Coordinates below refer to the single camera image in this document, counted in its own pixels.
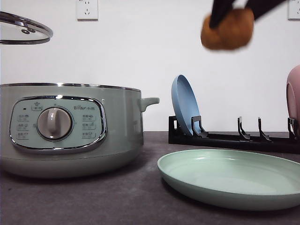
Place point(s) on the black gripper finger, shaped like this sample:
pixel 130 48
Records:
pixel 258 7
pixel 220 9

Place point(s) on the brown potato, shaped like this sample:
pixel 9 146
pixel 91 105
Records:
pixel 231 32

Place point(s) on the green plate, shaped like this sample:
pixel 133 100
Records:
pixel 232 179

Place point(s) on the glass steamer lid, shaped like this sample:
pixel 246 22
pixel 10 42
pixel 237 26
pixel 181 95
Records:
pixel 18 30

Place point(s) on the pink plate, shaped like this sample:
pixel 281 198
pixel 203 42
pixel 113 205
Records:
pixel 293 97

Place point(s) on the blue plate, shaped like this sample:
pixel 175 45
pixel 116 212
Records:
pixel 185 102

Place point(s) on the black plate rack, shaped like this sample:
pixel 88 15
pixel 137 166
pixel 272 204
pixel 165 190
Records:
pixel 199 137

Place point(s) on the green electric steamer pot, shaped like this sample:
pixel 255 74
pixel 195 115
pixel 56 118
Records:
pixel 70 130

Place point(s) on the white wall socket right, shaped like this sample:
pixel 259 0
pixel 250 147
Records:
pixel 294 10

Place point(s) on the white wall socket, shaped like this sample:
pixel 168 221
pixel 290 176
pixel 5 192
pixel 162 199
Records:
pixel 87 10
pixel 294 10

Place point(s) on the white wall socket left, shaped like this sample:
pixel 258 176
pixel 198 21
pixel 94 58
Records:
pixel 87 10

